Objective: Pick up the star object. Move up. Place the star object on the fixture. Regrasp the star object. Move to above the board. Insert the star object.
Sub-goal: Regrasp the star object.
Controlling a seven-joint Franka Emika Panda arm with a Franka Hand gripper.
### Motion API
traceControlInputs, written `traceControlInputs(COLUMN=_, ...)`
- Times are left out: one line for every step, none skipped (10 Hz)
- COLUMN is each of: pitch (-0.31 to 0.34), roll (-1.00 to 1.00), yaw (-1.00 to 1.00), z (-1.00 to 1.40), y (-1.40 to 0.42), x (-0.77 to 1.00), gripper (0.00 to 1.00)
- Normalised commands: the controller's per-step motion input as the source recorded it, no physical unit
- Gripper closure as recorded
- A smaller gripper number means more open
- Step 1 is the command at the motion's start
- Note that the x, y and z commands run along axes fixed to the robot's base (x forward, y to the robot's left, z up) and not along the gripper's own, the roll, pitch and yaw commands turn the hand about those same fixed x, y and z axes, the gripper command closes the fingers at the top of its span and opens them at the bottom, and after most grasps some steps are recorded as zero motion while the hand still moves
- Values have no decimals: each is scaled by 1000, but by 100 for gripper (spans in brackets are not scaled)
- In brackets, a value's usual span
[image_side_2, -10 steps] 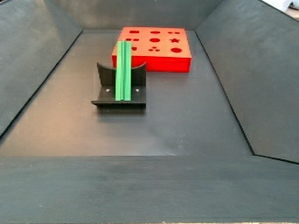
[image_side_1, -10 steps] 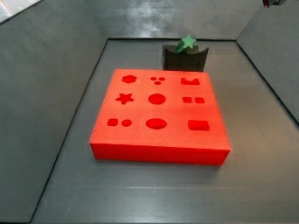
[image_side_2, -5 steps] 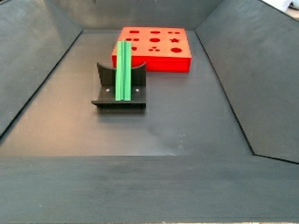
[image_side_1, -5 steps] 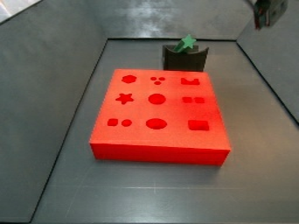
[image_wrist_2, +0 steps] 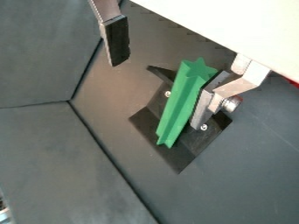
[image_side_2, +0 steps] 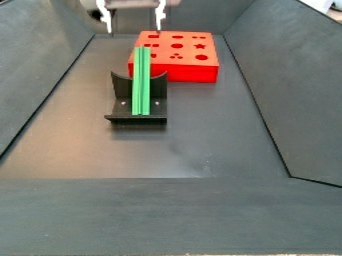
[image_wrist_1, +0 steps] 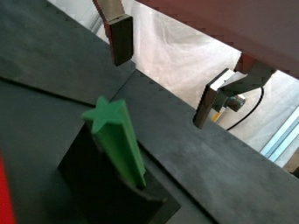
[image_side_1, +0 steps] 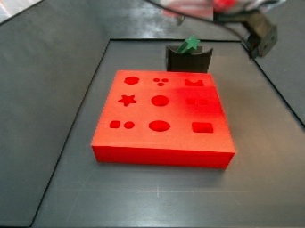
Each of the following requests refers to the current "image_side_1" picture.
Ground dark curved fixture block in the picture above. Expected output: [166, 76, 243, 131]
[166, 45, 213, 73]

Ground green star-profile bar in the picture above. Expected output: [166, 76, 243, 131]
[177, 36, 201, 53]

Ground blurred robot gripper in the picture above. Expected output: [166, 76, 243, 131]
[213, 10, 279, 59]

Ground red shape-sorter foam block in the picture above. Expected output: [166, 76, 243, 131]
[93, 70, 236, 168]

